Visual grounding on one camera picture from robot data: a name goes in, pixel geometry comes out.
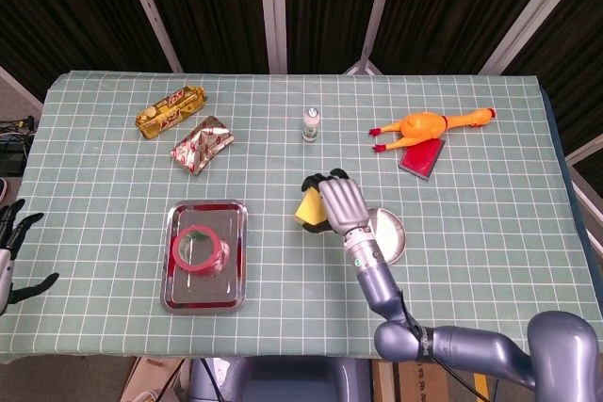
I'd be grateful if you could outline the blue-grey robot torso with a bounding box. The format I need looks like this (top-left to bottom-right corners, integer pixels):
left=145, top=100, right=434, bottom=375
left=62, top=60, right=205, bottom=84
left=187, top=357, right=378, bottom=402

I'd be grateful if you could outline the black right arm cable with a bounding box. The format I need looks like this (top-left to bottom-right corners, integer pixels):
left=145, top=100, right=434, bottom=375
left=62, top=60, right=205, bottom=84
left=398, top=286, right=486, bottom=402

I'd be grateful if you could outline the white frame post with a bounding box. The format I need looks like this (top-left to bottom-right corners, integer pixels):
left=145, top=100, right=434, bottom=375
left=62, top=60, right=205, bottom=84
left=116, top=0, right=184, bottom=74
left=346, top=0, right=400, bottom=76
left=257, top=0, right=288, bottom=74
left=478, top=0, right=585, bottom=76

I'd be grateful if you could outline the pink tape roll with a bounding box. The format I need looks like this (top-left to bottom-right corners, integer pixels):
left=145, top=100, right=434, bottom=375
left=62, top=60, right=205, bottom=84
left=170, top=225, right=232, bottom=277

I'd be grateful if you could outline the yellow sponge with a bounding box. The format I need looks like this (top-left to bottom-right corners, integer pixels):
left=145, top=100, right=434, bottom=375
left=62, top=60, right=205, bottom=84
left=294, top=189, right=329, bottom=227

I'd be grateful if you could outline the black equipment with cables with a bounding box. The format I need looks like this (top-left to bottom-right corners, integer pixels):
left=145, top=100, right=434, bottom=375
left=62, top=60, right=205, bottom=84
left=0, top=114, right=39, bottom=177

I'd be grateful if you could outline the orange rubber chicken toy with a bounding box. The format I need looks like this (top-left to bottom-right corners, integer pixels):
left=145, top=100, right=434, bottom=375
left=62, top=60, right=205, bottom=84
left=368, top=107, right=497, bottom=153

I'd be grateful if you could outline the gold biscuit package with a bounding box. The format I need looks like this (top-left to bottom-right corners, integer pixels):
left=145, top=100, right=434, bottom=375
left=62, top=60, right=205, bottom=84
left=135, top=84, right=208, bottom=140

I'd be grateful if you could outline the black cable under table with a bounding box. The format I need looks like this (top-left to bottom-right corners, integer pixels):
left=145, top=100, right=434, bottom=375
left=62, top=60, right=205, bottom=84
left=200, top=358, right=223, bottom=402

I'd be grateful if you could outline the green checked tablecloth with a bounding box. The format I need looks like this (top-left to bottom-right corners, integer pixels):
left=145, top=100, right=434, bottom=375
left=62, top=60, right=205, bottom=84
left=0, top=71, right=603, bottom=365

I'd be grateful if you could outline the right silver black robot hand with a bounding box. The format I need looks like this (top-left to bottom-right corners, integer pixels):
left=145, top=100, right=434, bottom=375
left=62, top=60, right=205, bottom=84
left=301, top=168, right=373, bottom=236

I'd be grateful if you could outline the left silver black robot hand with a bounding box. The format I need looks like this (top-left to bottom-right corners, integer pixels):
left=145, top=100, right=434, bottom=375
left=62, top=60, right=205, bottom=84
left=0, top=199, right=60, bottom=316

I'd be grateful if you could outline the silver red snack package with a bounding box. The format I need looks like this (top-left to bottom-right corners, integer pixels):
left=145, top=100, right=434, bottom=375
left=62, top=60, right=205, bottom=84
left=170, top=115, right=236, bottom=177

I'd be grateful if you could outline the rectangular steel tray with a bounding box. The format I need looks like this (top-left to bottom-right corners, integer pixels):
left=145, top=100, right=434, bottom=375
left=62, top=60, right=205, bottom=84
left=159, top=199, right=250, bottom=315

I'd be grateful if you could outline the round steel plate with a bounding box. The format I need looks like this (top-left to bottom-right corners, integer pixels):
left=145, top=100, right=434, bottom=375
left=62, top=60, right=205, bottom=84
left=365, top=207, right=407, bottom=265

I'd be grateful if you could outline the small white bottle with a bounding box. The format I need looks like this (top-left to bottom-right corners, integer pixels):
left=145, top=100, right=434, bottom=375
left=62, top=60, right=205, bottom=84
left=301, top=106, right=321, bottom=143

